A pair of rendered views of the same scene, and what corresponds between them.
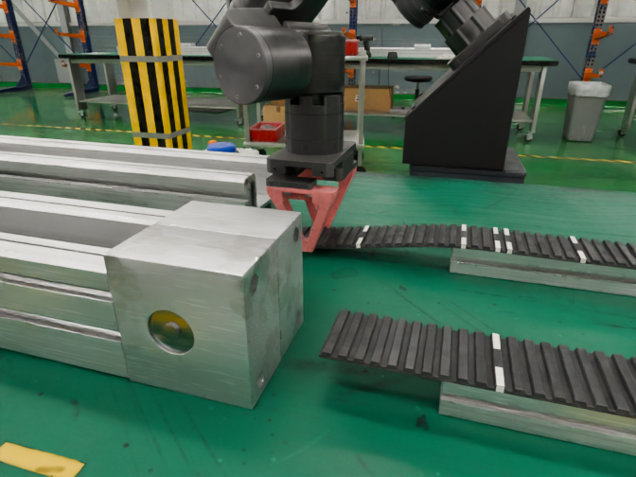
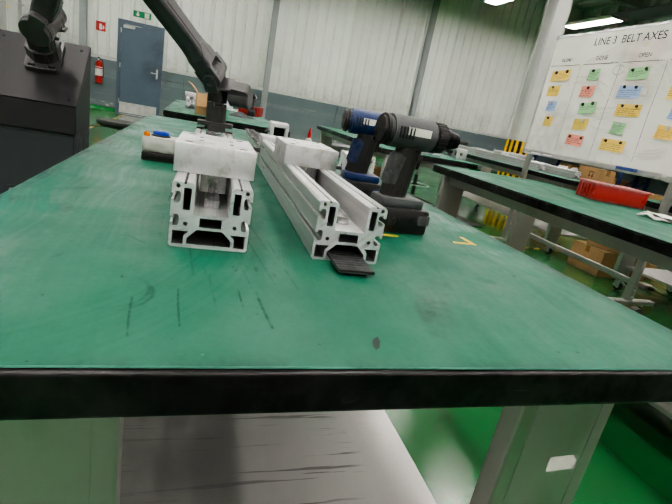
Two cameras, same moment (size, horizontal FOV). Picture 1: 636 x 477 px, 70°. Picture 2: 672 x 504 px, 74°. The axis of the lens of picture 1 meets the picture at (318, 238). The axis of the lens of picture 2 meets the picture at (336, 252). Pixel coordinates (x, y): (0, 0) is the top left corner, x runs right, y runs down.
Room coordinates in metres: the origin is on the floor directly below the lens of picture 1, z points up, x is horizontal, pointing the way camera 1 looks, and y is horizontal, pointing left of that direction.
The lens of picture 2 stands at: (0.88, 1.37, 0.98)
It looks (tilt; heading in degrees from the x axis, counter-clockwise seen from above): 17 degrees down; 235
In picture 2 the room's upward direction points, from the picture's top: 11 degrees clockwise
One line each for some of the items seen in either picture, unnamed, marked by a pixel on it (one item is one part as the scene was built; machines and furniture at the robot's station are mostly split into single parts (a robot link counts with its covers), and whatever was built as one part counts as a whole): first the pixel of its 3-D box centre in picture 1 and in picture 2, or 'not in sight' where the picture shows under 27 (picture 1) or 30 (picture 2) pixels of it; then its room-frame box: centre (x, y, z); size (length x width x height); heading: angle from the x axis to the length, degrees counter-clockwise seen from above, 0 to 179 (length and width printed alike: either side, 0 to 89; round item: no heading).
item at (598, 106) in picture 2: not in sight; (590, 162); (-2.69, -0.59, 0.97); 1.50 x 0.50 x 1.95; 74
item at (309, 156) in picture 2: not in sight; (303, 158); (0.40, 0.49, 0.87); 0.16 x 0.11 x 0.07; 73
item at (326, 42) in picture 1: (309, 63); (219, 94); (0.44, 0.01, 0.97); 0.07 x 0.06 x 0.07; 144
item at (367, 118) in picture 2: not in sight; (375, 158); (0.18, 0.46, 0.89); 0.20 x 0.08 x 0.22; 157
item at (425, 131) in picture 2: not in sight; (415, 176); (0.26, 0.71, 0.89); 0.20 x 0.08 x 0.22; 169
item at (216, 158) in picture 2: not in sight; (214, 163); (0.65, 0.68, 0.87); 0.16 x 0.11 x 0.07; 73
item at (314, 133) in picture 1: (314, 130); (215, 115); (0.45, 0.00, 0.91); 0.10 x 0.07 x 0.07; 163
